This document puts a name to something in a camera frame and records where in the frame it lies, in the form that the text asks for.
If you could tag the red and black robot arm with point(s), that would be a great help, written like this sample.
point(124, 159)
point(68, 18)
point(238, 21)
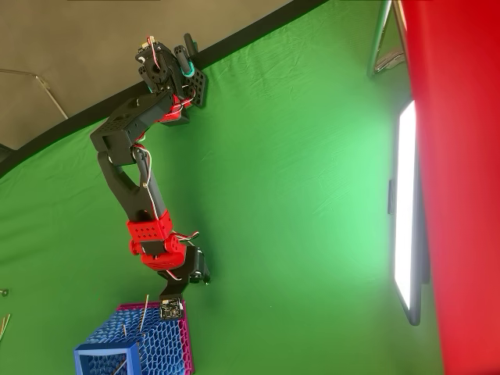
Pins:
point(125, 125)

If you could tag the chrome tube stand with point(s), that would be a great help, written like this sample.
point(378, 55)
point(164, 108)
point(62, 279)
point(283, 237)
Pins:
point(381, 39)

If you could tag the red blurred mount bar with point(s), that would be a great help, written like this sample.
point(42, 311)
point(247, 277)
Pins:
point(461, 176)

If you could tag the green cloth with black border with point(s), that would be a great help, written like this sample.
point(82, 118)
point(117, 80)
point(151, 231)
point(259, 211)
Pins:
point(273, 195)

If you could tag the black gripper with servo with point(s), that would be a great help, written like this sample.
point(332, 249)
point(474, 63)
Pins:
point(194, 266)

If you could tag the black LED light panel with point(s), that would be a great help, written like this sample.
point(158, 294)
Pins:
point(406, 215)

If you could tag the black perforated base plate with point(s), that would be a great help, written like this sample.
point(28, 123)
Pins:
point(199, 86)

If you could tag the small dark metal disc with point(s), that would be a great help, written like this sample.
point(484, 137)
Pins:
point(4, 292)

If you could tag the blue and magenta lattice basket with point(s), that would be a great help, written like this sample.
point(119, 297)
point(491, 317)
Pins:
point(156, 343)

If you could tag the black gripper camera mount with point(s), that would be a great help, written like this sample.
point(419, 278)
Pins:
point(172, 308)

